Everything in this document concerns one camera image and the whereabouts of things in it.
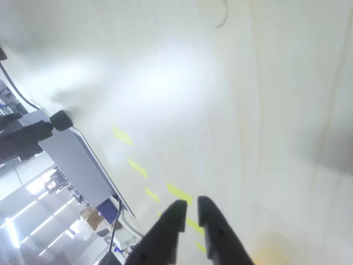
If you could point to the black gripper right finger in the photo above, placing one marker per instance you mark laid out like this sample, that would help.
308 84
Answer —
220 243

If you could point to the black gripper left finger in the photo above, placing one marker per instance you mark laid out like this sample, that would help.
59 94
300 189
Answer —
165 237

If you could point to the black jointed stand arm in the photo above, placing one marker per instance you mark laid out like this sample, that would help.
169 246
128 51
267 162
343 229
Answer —
24 140

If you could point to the blue plastic bin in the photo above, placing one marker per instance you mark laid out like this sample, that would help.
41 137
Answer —
109 208

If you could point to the brown cardboard box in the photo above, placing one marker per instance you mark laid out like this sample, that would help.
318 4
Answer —
92 219

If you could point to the short yellow tape strip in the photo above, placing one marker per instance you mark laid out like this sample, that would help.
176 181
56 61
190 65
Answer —
179 193
137 167
151 194
194 225
200 247
159 213
121 135

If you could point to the grey flat panel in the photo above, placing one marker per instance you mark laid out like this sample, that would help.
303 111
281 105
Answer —
74 165

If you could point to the black round clamp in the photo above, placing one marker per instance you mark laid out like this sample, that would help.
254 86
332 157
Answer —
61 120

